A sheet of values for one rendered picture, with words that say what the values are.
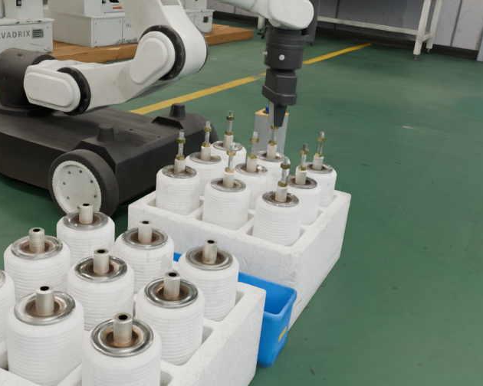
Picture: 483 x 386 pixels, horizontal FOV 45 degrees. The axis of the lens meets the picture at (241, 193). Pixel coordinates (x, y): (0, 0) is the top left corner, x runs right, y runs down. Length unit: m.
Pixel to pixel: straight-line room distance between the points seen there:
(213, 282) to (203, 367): 0.14
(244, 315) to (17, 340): 0.34
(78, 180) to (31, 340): 0.82
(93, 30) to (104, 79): 2.11
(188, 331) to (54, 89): 1.11
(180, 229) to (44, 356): 0.51
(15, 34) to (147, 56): 1.88
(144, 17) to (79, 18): 2.27
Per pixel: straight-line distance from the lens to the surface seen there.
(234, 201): 1.17
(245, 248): 1.14
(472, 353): 1.30
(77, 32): 3.87
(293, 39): 1.30
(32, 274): 0.91
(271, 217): 1.13
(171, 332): 0.80
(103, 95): 1.72
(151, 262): 0.93
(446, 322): 1.37
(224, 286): 0.89
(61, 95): 1.76
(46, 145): 1.66
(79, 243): 0.99
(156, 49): 1.52
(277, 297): 1.13
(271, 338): 1.07
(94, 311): 0.86
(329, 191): 1.36
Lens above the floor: 0.69
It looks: 22 degrees down
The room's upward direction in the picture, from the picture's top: 6 degrees clockwise
